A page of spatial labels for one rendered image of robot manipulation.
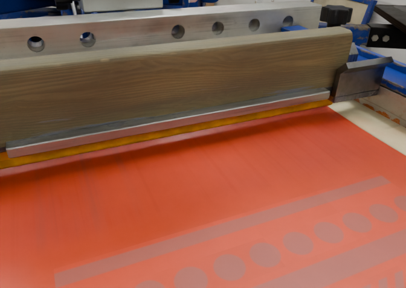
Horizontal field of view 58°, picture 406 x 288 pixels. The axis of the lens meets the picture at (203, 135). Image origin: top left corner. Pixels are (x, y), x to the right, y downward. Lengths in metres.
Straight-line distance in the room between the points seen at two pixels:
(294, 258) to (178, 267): 0.08
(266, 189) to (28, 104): 0.22
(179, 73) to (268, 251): 0.18
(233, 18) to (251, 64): 0.24
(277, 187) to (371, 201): 0.08
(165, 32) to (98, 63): 0.26
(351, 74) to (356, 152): 0.10
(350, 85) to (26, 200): 0.37
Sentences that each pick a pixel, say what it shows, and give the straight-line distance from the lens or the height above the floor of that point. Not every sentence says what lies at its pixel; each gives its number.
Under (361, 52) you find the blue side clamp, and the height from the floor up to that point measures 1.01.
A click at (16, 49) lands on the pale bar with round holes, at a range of 0.56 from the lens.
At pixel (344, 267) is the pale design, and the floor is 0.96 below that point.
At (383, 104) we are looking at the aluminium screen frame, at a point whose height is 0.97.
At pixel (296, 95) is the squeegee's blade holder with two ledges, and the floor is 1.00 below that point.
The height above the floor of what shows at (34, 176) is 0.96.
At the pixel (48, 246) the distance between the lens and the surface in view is 0.30.
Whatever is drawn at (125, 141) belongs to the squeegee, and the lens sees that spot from 0.39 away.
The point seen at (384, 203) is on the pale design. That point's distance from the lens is 0.36.
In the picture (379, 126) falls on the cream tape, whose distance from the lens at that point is 0.49.
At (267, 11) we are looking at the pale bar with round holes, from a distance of 0.66.
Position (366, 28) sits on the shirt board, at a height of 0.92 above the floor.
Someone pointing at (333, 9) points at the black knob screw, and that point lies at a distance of 0.59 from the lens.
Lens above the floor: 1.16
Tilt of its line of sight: 30 degrees down
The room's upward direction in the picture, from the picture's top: 2 degrees clockwise
